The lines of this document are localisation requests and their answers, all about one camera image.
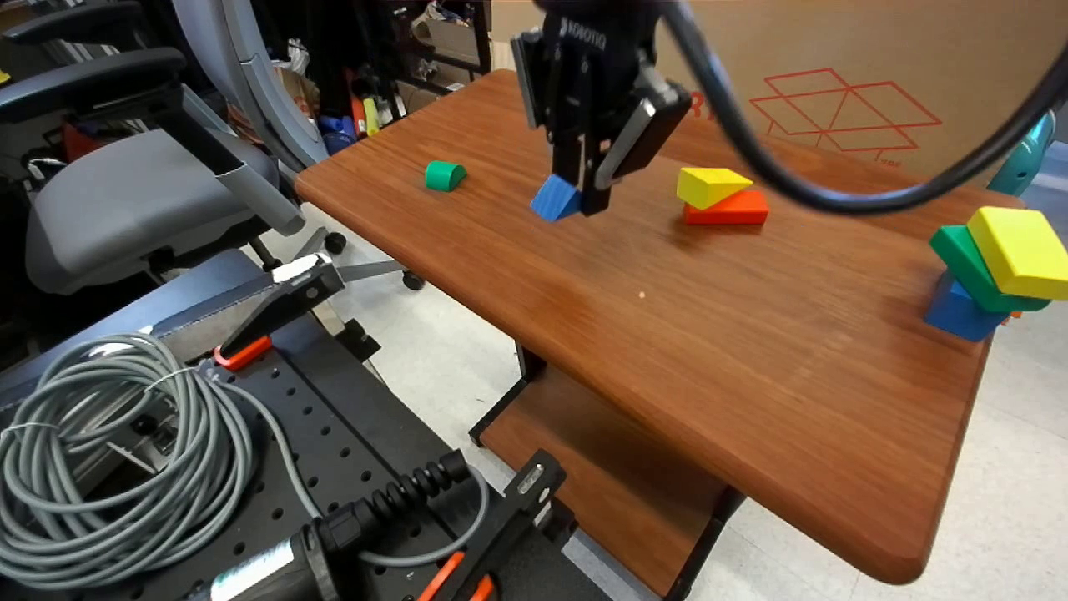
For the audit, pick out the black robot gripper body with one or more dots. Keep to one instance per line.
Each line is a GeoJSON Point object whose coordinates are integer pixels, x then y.
{"type": "Point", "coordinates": [593, 69]}

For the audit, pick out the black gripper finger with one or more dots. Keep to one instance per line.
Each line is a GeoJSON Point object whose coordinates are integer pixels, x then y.
{"type": "Point", "coordinates": [567, 153]}
{"type": "Point", "coordinates": [593, 195]}

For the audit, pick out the blue triangular block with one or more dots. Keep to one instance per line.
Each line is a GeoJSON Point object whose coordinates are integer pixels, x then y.
{"type": "Point", "coordinates": [557, 199]}

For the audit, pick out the small yellow block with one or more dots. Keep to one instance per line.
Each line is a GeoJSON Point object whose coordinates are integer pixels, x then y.
{"type": "Point", "coordinates": [708, 183]}

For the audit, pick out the green rounded block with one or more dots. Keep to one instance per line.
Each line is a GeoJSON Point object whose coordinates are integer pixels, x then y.
{"type": "Point", "coordinates": [444, 174]}

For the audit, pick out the orange-red wedge block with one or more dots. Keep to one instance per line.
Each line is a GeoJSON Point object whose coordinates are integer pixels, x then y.
{"type": "Point", "coordinates": [745, 209]}

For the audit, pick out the green flat block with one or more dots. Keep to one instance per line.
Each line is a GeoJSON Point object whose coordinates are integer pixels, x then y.
{"type": "Point", "coordinates": [968, 268]}

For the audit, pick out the blue block under stack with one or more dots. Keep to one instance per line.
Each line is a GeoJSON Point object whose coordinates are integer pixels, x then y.
{"type": "Point", "coordinates": [957, 310]}

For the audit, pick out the large yellow square block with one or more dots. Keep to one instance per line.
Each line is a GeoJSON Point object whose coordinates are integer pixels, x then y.
{"type": "Point", "coordinates": [1023, 250]}

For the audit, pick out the large cardboard box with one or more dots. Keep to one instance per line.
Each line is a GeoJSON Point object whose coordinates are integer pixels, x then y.
{"type": "Point", "coordinates": [910, 84]}

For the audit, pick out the black orange clamp rear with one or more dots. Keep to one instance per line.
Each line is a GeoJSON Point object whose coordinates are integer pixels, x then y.
{"type": "Point", "coordinates": [281, 303]}

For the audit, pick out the black orange clamp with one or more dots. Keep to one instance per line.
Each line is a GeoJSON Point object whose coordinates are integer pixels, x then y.
{"type": "Point", "coordinates": [281, 303]}
{"type": "Point", "coordinates": [526, 506]}

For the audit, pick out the wooden lower desk shelf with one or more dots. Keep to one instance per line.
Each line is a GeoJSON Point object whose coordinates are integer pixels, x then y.
{"type": "Point", "coordinates": [642, 502]}

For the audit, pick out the black orange clamp front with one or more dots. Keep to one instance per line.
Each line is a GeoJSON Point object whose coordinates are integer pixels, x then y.
{"type": "Point", "coordinates": [526, 506]}

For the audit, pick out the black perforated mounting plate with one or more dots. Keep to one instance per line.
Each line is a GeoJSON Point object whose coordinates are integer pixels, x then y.
{"type": "Point", "coordinates": [348, 434]}

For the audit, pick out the teal object at right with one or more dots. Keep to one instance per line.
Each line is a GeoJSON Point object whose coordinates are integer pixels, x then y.
{"type": "Point", "coordinates": [1023, 163]}

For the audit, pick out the black power plug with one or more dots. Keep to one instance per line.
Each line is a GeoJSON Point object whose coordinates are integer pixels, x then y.
{"type": "Point", "coordinates": [360, 524]}

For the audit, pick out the grey office chair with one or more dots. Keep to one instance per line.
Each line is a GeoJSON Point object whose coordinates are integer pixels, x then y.
{"type": "Point", "coordinates": [168, 192]}

